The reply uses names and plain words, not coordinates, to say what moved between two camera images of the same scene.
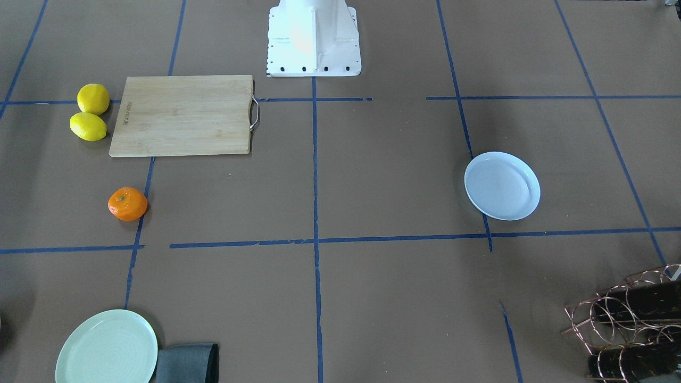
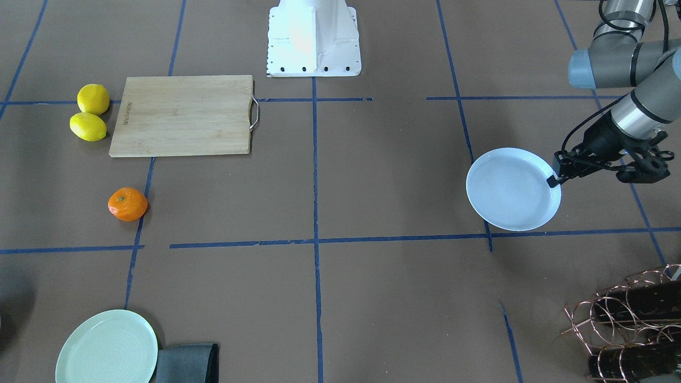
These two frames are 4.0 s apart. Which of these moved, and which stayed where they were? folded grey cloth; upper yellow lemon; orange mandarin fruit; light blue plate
Moved: light blue plate
Stayed: orange mandarin fruit; upper yellow lemon; folded grey cloth
